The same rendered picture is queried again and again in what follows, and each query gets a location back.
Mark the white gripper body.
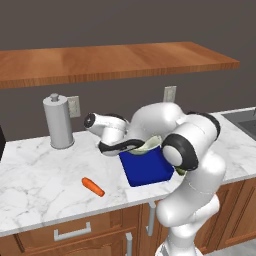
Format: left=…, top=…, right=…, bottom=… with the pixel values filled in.
left=98, top=143, right=125, bottom=157

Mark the pale green bowl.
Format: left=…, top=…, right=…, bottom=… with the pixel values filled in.
left=129, top=134, right=163, bottom=155

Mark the blue tray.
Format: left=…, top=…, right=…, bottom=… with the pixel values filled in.
left=118, top=144, right=176, bottom=188

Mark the green vegetable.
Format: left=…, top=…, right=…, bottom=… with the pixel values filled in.
left=175, top=166, right=187, bottom=177

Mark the orange carrot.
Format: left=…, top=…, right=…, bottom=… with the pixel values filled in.
left=81, top=177, right=106, bottom=198

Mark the grey paper towel holder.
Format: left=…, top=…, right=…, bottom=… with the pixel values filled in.
left=42, top=92, right=76, bottom=150

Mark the wooden drawer front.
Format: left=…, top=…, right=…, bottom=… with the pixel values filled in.
left=13, top=205, right=142, bottom=256

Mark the wooden cupboard door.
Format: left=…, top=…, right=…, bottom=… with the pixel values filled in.
left=31, top=229, right=138, bottom=256
left=195, top=177, right=256, bottom=255
left=139, top=199, right=172, bottom=256

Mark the black appliance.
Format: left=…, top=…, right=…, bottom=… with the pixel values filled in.
left=0, top=124, right=7, bottom=162

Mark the grey sink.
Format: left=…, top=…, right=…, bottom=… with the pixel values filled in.
left=221, top=107, right=256, bottom=141

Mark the grey wall outlet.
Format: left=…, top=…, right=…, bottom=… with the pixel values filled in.
left=67, top=95, right=82, bottom=119
left=162, top=85, right=178, bottom=103

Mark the grey cupboard door handle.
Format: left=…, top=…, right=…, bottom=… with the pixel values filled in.
left=145, top=201, right=157, bottom=237
left=125, top=231, right=134, bottom=256

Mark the wooden wall shelf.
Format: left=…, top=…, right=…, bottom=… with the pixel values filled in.
left=0, top=41, right=241, bottom=90

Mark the grey drawer handle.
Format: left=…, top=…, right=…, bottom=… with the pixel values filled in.
left=53, top=221, right=92, bottom=242

